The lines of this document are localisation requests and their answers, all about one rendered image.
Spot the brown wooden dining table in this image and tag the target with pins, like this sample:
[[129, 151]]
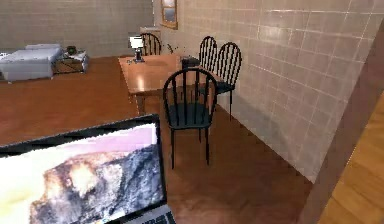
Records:
[[150, 71]]

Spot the black open laptop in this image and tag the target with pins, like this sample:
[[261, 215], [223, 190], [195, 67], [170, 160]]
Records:
[[93, 176]]

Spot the black spindle-back chair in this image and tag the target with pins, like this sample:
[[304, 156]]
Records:
[[207, 53], [188, 113], [228, 71], [151, 44]]

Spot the black box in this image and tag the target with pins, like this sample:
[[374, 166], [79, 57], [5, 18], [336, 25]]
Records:
[[190, 62]]

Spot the white table lamp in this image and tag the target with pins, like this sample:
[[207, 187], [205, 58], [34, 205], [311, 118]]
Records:
[[136, 43]]

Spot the wood-framed window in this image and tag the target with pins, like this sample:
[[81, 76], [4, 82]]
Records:
[[169, 12]]

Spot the glass-top side table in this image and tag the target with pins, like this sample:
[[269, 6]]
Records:
[[71, 60]]

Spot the dark green house plant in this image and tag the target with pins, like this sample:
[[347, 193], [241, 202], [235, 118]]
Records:
[[71, 49]]

